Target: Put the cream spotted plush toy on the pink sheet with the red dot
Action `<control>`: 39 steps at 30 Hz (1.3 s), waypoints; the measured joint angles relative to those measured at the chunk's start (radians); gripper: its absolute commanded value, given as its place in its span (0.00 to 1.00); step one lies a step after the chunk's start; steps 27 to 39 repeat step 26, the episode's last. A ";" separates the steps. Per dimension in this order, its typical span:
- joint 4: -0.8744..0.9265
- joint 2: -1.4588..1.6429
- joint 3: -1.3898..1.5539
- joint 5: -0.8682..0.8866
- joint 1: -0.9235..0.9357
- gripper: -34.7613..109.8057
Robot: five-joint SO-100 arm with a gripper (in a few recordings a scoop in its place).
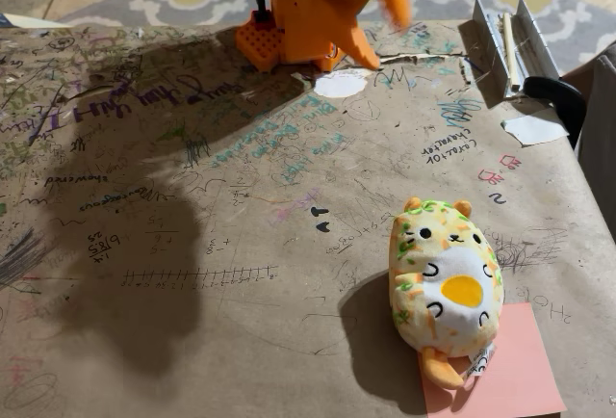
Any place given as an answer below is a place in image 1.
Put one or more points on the aluminium channel profile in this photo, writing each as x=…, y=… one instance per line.
x=534, y=52

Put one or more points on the scribbled brown paper cover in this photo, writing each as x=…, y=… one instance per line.
x=144, y=341

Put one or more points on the white paper sheet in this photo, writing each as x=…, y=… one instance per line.
x=29, y=21

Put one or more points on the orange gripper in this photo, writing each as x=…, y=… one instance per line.
x=321, y=18

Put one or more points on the grey upholstered chair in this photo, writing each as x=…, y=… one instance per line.
x=599, y=124

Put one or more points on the black clamp lever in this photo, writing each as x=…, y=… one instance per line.
x=261, y=1

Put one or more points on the orange robot base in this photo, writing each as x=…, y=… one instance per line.
x=257, y=44

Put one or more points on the white paper scrap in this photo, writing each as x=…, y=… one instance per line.
x=534, y=128

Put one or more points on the cat plush toy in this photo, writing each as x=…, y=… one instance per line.
x=443, y=283

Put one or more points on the pink sticky note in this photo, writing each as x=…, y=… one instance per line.
x=520, y=370

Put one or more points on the white oval paper patch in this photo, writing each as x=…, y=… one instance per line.
x=339, y=85

